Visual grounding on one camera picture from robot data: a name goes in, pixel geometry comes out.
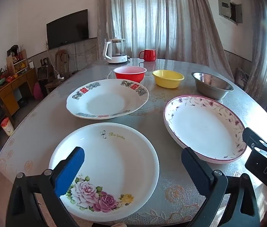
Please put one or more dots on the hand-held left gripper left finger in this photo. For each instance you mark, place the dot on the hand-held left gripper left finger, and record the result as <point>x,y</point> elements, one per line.
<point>69,170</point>

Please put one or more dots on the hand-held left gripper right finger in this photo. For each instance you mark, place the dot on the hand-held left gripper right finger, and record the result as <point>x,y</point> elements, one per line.
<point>195,172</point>

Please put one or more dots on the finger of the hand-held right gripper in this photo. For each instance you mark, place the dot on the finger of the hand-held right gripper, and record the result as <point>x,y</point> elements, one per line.
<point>250,138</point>

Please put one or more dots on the pink rim floral plate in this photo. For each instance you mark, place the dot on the pink rim floral plate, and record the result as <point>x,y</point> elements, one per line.
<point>202,127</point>

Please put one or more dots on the white rose print plate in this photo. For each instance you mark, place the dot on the white rose print plate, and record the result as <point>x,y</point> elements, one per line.
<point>114,160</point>

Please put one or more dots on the stainless steel bowl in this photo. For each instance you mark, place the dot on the stainless steel bowl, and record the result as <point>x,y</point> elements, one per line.
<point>212,86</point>

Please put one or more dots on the white dragon print plate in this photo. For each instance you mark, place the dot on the white dragon print plate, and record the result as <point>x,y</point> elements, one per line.
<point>107,101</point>

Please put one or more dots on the yellow plastic bowl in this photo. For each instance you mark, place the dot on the yellow plastic bowl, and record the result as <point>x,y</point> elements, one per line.
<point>167,79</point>

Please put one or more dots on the red plastic bowl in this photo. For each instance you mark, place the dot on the red plastic bowl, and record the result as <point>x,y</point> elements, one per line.
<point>130,74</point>

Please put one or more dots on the patterned cushion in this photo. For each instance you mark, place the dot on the patterned cushion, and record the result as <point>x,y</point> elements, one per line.
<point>242,78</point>

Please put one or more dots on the white and red bin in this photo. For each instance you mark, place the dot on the white and red bin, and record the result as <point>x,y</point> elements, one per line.
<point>7,127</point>

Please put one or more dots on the pink bag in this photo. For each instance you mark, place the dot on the pink bag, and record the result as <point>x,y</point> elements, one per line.
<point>37,91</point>

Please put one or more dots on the narrow beige side curtain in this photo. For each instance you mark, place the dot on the narrow beige side curtain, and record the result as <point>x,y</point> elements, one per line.
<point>259,47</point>

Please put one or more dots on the white power strip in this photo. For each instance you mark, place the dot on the white power strip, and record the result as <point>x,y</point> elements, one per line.
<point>60,76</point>

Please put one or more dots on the wooden cabinet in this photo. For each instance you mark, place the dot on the wooden cabinet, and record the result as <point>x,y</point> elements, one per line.
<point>10,92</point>

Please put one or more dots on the wooden chair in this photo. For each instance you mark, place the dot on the wooden chair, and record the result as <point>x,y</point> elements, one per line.
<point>61,61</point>

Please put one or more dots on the shelf with ornaments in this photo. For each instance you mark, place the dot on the shelf with ornaments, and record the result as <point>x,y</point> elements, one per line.
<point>18,60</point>

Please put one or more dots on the white electric glass kettle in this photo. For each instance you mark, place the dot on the white electric glass kettle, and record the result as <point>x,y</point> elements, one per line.
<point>115,56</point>

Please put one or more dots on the red mug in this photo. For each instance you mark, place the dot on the red mug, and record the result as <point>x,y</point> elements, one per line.
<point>149,54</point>

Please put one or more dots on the black flat television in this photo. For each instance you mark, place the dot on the black flat television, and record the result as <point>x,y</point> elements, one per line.
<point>67,29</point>

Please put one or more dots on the wide beige sheer curtain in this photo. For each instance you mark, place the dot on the wide beige sheer curtain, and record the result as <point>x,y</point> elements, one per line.
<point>162,21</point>

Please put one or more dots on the grey wall electrical box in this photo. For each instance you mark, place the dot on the grey wall electrical box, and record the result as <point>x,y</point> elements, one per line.
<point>228,8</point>

